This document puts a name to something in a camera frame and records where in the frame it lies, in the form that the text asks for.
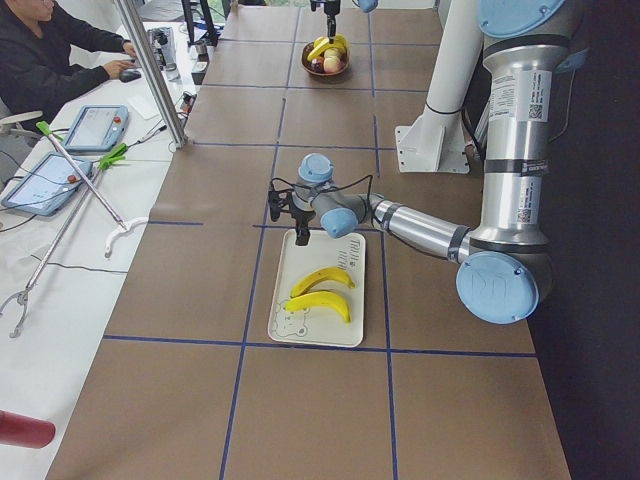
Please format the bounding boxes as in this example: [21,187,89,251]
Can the pink white peach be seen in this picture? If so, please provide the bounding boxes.
[324,57,342,75]

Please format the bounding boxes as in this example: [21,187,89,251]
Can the person in black jacket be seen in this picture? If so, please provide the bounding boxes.
[1,1,137,122]

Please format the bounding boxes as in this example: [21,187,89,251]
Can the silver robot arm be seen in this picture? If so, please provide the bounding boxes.
[310,0,378,39]
[269,1,588,324]

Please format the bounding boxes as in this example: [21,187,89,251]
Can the brown wicker basket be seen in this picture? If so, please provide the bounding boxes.
[301,42,349,77]

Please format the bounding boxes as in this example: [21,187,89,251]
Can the silver aluminium frame post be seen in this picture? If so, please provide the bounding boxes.
[115,0,188,150]

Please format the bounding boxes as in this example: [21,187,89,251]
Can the blue teach pendant far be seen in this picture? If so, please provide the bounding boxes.
[62,105,129,154]

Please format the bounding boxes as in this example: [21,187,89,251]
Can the white bear tray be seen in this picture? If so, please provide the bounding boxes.
[267,229,366,347]

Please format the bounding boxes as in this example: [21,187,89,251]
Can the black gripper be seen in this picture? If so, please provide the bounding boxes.
[289,192,316,246]
[320,0,341,40]

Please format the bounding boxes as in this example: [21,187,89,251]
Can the red cylinder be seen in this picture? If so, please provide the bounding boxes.
[0,411,56,449]

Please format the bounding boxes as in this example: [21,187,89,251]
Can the blue teach pendant near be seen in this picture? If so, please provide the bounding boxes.
[1,152,93,216]

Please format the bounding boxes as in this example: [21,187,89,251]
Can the green handled reacher grabber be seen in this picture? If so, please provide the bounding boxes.
[36,121,149,258]

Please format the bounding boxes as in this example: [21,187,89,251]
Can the black computer mouse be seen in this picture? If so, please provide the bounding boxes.
[119,69,141,83]

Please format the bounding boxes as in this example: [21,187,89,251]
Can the yellow banana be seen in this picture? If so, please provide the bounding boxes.
[306,36,332,63]
[284,290,351,323]
[331,34,349,54]
[290,266,356,298]

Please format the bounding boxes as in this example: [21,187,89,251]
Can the blue teach pendant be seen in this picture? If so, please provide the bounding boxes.
[1,152,93,216]
[62,105,129,154]

